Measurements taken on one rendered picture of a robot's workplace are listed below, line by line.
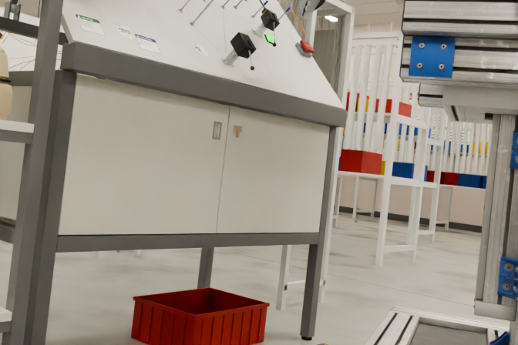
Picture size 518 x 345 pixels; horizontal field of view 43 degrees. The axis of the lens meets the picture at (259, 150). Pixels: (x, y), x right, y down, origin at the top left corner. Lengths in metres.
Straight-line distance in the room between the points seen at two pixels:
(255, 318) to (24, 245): 1.03
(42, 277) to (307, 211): 1.06
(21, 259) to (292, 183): 1.05
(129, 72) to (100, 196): 0.33
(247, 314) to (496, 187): 1.04
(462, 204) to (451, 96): 9.02
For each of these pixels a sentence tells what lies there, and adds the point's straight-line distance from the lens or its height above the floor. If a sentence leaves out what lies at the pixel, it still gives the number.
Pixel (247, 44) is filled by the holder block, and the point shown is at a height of 0.98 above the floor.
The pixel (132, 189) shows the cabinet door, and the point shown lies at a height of 0.52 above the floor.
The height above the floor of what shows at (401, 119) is 1.08.
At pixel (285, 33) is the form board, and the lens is 2.56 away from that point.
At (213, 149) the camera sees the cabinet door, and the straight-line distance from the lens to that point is 1.96.
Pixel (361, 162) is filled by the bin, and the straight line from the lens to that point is 5.18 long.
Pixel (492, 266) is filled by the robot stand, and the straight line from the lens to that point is 1.63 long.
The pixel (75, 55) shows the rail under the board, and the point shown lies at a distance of 1.61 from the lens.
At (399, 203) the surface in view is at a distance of 10.95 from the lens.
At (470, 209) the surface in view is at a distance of 10.48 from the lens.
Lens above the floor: 0.62
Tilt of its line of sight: 1 degrees up
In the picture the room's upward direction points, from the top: 6 degrees clockwise
